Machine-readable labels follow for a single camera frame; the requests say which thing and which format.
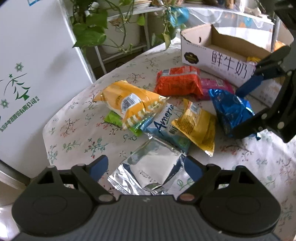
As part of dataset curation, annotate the cardboard milk box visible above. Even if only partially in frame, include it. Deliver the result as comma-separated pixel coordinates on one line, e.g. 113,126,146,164
180,22,287,108

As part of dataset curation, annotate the white metal plant rack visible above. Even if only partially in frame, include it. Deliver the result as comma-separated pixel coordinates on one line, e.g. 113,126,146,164
87,1,164,74

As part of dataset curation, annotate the green pothos plant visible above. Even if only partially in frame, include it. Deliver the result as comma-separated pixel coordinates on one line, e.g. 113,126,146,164
70,1,186,51

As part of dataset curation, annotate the floral tablecloth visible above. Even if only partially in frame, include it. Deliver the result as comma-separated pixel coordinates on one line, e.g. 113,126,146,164
43,43,296,241

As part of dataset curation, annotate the small yellow snack packet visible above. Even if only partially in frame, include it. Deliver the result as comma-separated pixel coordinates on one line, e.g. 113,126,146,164
247,56,261,64

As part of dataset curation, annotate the white blue America snack packet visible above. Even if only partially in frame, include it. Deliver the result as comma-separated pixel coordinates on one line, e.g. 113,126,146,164
140,103,191,153

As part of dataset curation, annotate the silver foil snack bag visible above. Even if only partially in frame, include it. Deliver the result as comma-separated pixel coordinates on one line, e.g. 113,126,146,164
108,138,194,197

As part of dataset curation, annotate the large orange snack bag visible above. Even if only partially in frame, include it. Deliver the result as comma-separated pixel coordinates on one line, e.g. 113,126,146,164
93,80,168,130

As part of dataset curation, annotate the blue foil snack bag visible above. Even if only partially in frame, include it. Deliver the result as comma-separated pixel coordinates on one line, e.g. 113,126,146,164
208,89,255,137

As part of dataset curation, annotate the pink snack packet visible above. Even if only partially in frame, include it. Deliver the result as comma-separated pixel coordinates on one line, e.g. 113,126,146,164
200,78,234,100

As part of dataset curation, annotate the white chest freezer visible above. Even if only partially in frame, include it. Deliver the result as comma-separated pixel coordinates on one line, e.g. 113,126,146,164
1,1,93,178

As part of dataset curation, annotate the green snack packet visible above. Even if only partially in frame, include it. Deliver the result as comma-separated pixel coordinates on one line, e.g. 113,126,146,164
104,111,142,137

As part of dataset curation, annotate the red orange snack packet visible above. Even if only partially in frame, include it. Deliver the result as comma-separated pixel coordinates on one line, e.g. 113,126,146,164
154,66,204,99

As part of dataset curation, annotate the white plant pot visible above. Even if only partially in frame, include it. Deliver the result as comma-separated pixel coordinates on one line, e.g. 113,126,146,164
100,15,141,54

